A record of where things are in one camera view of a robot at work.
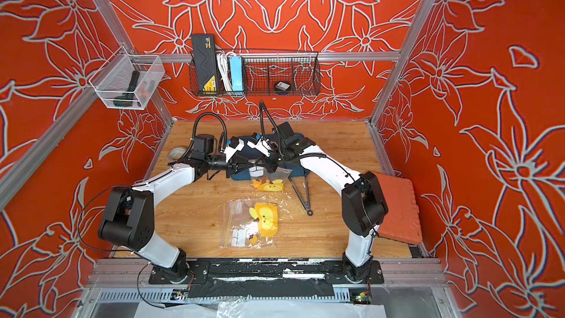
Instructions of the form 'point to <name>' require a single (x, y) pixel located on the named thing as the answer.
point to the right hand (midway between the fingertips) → (253, 162)
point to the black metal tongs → (307, 206)
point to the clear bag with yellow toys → (249, 223)
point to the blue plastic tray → (257, 149)
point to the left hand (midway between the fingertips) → (251, 162)
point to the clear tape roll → (176, 153)
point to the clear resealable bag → (274, 182)
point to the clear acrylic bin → (127, 82)
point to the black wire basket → (265, 73)
